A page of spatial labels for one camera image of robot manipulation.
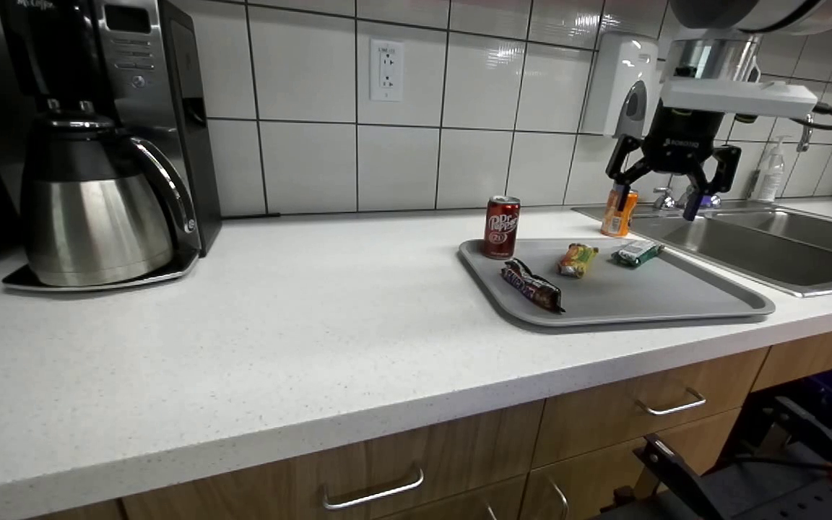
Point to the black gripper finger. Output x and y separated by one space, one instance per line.
622 169
708 182

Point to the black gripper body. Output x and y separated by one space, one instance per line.
681 146

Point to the yellow candy bar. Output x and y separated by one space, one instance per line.
578 262

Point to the dark brown candy bar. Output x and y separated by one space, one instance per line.
534 285

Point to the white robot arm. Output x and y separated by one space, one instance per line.
772 16

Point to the gray plastic tray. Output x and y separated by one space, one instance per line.
665 293

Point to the chrome faucet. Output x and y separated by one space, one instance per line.
665 201

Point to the orange soda can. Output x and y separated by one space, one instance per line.
620 224

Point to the clear soap bottle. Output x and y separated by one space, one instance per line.
770 176

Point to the stainless steel sink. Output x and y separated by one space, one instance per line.
794 256

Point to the red soda can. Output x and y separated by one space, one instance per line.
502 228

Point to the wooden lower cabinet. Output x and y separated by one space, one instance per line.
435 452

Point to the black coffee maker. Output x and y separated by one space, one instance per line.
146 75

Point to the steel coffee carafe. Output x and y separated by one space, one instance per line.
99 220

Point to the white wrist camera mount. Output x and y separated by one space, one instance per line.
737 97

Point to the white wall soap dispenser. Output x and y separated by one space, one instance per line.
620 82

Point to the white wall outlet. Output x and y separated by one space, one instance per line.
388 71

